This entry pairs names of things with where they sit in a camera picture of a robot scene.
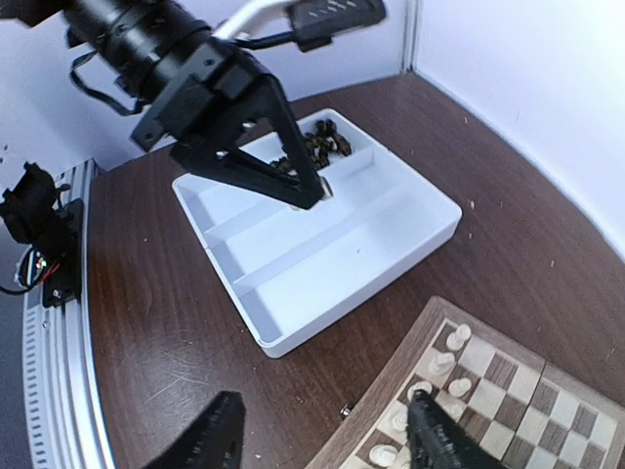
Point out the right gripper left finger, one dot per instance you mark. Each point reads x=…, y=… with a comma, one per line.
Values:
x=213, y=440

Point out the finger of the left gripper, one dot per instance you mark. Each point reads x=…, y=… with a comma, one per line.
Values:
x=288, y=132
x=242, y=170

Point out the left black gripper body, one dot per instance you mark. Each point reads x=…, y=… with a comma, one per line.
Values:
x=188, y=80

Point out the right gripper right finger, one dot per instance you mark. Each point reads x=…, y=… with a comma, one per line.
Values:
x=436, y=441

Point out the white chess piece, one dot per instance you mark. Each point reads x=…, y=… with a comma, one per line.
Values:
x=388, y=456
x=441, y=363
x=422, y=387
x=398, y=421

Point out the white chess pawn thirteenth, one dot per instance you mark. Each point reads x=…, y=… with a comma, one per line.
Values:
x=459, y=387

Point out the white plastic divided tray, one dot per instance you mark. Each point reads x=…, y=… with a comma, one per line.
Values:
x=291, y=273

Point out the wooden chess board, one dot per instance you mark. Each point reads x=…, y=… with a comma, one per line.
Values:
x=522, y=410

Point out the white chess rook corner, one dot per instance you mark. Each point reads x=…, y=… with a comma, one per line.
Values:
x=457, y=339

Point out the pile of dark chess pieces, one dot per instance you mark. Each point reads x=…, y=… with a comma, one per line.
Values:
x=326, y=141

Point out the aluminium front rail frame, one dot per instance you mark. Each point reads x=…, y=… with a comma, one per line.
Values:
x=63, y=411

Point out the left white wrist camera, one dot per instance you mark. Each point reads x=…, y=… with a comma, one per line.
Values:
x=312, y=24

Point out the left aluminium corner post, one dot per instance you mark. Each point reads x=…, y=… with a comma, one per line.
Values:
x=410, y=41

